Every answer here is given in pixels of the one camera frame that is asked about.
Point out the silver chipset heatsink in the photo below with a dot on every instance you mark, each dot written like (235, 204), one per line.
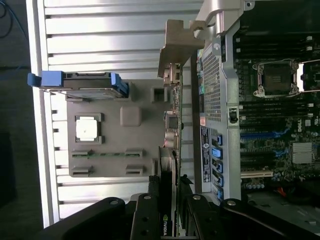
(303, 153)

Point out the green RAM stick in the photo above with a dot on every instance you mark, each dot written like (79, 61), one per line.
(107, 154)

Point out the white expansion slot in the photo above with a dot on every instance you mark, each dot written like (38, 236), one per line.
(257, 174)

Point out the black open PC case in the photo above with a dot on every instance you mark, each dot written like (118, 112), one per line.
(220, 87)

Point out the CPU socket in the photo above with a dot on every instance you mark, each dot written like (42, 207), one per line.
(275, 78)

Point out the blue expansion slot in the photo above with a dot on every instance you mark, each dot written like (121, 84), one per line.
(262, 135)

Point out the green motherboard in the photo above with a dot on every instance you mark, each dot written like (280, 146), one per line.
(262, 155)

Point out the silver CPU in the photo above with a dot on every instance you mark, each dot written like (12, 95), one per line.
(86, 129)

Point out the metal socket cover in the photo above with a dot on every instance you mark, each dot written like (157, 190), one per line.
(311, 76)

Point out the hard disk in blue caddy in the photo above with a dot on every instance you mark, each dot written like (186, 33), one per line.
(82, 77)

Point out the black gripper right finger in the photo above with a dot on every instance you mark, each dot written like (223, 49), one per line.
(200, 220)

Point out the grey parts rack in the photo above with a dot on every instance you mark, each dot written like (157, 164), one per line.
(112, 160)

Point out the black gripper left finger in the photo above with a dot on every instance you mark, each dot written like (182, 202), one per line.
(145, 217)

